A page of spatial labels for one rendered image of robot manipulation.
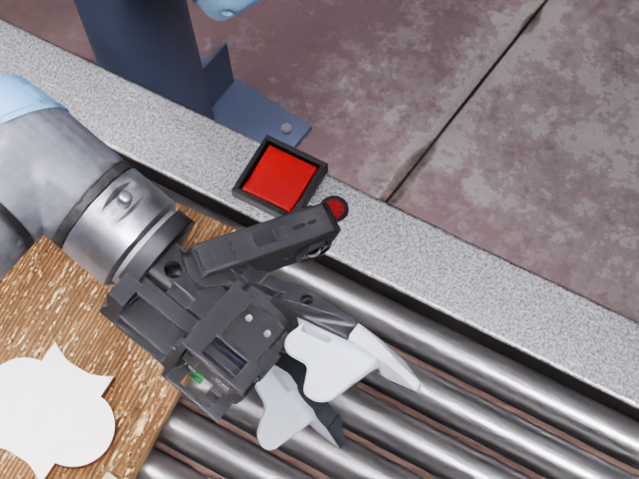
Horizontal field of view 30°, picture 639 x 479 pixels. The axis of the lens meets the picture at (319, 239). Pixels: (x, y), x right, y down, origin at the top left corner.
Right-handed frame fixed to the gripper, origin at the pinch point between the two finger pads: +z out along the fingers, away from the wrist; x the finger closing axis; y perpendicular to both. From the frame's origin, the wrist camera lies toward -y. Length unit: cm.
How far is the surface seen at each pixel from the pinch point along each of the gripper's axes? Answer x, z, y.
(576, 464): -24.7, 21.1, -20.9
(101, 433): -38.0, -15.8, 2.8
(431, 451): -29.6, 9.8, -14.3
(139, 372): -37.8, -17.0, -4.4
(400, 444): -30.9, 7.2, -13.4
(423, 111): -112, -14, -110
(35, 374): -40.3, -24.6, 1.8
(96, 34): -83, -59, -58
